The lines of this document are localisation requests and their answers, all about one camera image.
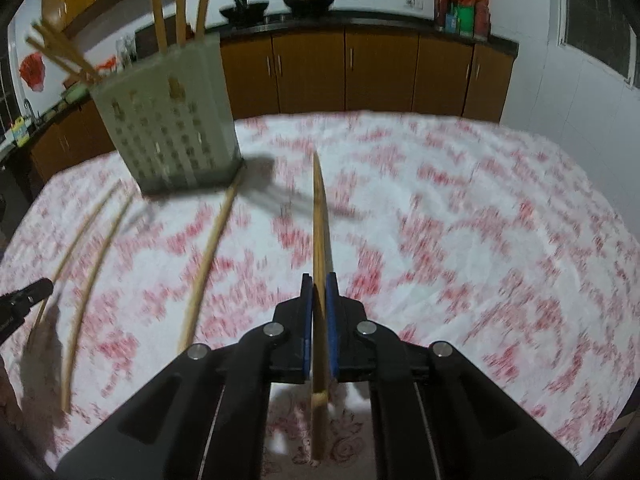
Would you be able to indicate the green perforated utensil holder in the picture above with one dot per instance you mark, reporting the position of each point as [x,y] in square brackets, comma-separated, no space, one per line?
[170,119]

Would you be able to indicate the clear glass jar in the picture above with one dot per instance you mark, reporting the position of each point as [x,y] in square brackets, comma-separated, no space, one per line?
[126,51]

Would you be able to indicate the right barred window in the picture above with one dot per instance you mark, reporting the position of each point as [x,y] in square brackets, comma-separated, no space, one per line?
[600,29]

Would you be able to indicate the red plastic bag on wall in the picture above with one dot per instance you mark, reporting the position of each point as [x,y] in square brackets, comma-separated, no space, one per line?
[33,71]

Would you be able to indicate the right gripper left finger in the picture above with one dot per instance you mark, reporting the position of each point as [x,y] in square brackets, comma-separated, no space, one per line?
[204,415]

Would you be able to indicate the black wok with utensils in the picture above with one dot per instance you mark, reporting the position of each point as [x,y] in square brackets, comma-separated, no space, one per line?
[245,12]

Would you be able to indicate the yellow detergent bottle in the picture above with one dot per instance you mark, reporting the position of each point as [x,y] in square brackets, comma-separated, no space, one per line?
[20,131]

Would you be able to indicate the red bag on counter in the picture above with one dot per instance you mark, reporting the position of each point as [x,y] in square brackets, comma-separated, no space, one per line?
[107,66]

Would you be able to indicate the green box on counter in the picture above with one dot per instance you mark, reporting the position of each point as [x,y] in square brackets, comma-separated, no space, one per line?
[465,18]

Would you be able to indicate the wall power outlet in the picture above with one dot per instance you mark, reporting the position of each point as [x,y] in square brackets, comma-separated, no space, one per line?
[415,4]

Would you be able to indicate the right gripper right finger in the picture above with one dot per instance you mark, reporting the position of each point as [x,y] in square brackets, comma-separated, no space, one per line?
[435,414]

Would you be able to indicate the black countertop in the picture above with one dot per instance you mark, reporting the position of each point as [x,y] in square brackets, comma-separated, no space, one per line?
[300,27]

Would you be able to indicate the wooden lower base cabinets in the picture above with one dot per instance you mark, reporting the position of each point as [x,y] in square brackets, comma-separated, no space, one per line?
[171,116]

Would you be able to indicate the black lidded wok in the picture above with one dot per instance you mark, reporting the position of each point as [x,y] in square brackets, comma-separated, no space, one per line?
[308,7]

